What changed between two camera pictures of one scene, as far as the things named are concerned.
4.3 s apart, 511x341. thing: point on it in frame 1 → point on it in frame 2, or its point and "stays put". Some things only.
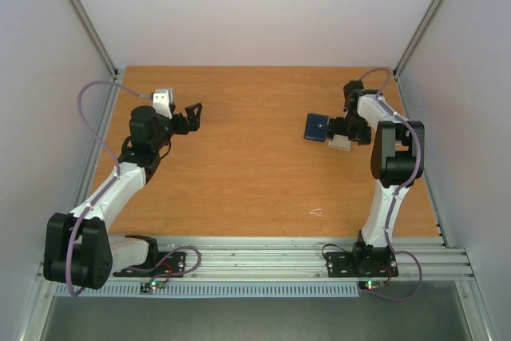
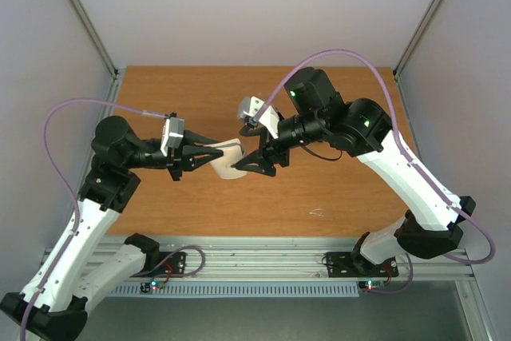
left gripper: (186, 128) → (178, 157)
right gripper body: (338, 127) → (274, 149)
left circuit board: (148, 287) stays put
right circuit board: (371, 284) stays put
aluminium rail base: (296, 259) stays put
